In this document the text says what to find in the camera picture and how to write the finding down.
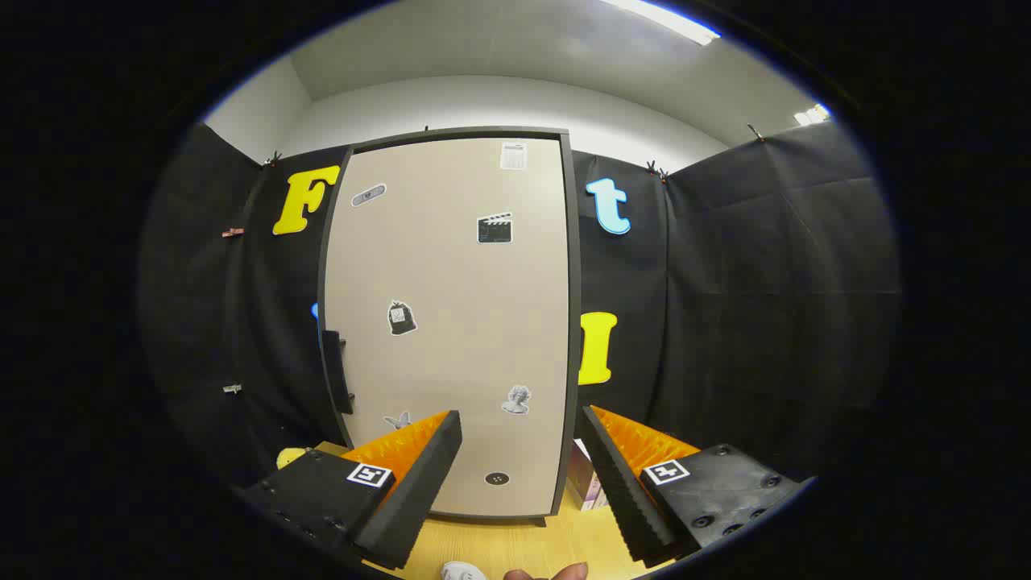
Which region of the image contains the dark grey shoe cabinet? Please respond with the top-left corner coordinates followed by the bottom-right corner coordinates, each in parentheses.
top-left (317, 126), bottom-right (582, 528)

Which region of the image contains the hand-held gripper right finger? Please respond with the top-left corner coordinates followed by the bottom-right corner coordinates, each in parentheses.
top-left (582, 405), bottom-right (814, 569)

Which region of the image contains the beige shoe cabinet door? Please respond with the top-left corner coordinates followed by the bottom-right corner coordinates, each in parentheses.
top-left (322, 137), bottom-right (571, 518)

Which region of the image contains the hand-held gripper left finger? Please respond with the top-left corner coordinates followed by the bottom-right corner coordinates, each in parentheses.
top-left (234, 409), bottom-right (464, 571)

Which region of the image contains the black backdrop cloth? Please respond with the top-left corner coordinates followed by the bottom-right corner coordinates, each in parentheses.
top-left (137, 119), bottom-right (901, 492)

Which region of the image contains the black door handle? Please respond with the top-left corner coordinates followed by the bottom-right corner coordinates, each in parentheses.
top-left (321, 330), bottom-right (355, 416)

